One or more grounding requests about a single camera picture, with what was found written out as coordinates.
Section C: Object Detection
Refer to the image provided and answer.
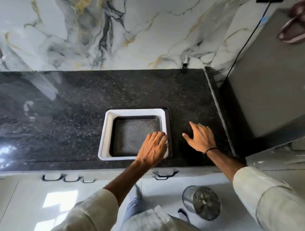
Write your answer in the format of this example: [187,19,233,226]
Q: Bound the blue jeans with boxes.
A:
[122,185,146,223]

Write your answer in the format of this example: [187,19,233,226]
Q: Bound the striped maroon sandals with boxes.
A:
[277,0,305,45]

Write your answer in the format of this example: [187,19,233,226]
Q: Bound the cream shirt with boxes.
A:
[51,166,305,231]

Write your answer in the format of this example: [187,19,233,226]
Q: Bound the grey refrigerator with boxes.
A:
[219,8,305,158]

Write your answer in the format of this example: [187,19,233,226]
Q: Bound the person's left hand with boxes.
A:
[135,131,169,168]

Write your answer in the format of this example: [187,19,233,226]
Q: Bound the white square tray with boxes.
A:
[98,109,169,161]

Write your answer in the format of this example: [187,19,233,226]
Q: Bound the person's right hand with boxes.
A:
[182,122,217,154]

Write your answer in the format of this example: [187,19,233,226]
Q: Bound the dark perforated tray insert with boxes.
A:
[109,116,161,157]

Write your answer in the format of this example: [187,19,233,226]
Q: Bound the person's left forearm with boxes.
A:
[103,159,153,208]

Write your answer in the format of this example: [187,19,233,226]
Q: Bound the black power cable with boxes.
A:
[225,2,272,79]

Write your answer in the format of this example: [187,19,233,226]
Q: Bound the steel waste bin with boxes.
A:
[182,186,221,221]

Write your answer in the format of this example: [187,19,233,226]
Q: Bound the person's right forearm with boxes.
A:
[206,149,247,183]

